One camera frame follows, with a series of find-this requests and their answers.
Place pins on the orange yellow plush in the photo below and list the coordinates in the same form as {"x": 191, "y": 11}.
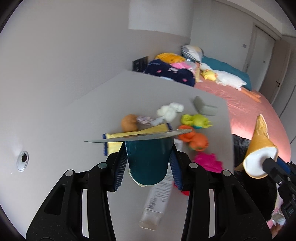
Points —
{"x": 170, "y": 58}

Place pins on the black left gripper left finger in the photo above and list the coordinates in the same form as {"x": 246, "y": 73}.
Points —
{"x": 77, "y": 206}

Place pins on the white door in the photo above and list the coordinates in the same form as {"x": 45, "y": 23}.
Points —
{"x": 258, "y": 57}

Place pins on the silver long carton box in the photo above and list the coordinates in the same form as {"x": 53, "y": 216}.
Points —
{"x": 156, "y": 202}

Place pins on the white goose plush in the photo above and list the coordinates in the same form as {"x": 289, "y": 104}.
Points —
{"x": 227, "y": 79}

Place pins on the teal pillow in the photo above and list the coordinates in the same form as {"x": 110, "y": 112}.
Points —
{"x": 222, "y": 66}

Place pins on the checkered white pillow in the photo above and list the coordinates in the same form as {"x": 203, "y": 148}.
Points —
{"x": 192, "y": 53}

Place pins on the pink bed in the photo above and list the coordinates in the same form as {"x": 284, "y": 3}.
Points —
{"x": 243, "y": 112}

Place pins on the grey corner holder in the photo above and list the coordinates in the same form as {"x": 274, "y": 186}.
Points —
{"x": 203, "y": 108}

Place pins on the orange paper cone cup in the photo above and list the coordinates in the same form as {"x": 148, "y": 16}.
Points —
{"x": 260, "y": 148}

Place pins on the navy patterned blanket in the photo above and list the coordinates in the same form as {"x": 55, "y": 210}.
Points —
{"x": 161, "y": 69}

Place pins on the yellow duck plush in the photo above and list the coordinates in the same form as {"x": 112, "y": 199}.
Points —
{"x": 209, "y": 75}

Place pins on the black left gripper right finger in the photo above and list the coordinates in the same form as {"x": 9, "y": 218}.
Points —
{"x": 219, "y": 208}

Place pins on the green plastic toy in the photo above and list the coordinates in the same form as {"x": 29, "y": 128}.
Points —
{"x": 196, "y": 121}

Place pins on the magenta plastic toy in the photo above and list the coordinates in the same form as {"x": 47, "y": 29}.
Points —
{"x": 209, "y": 162}

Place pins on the black wall socket panel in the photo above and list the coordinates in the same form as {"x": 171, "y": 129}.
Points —
{"x": 140, "y": 64}

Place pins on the black trash bag bin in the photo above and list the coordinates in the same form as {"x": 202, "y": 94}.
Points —
{"x": 263, "y": 191}

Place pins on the desk cable grommet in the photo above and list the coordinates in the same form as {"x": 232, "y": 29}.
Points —
{"x": 22, "y": 161}

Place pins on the yellow blue snack wrapper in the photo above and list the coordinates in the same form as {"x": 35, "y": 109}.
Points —
{"x": 117, "y": 139}

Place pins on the pink folded clothes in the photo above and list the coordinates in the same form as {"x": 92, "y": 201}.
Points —
{"x": 194, "y": 67}

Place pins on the orange plastic toy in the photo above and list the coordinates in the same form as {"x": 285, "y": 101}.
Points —
{"x": 196, "y": 141}

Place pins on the small purple white trinket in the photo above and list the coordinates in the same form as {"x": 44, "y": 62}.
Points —
{"x": 144, "y": 120}

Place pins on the brown plush toy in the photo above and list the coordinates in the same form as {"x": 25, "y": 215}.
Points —
{"x": 129, "y": 123}

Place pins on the dark teal paper cup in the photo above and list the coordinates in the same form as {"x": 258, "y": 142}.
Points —
{"x": 148, "y": 158}

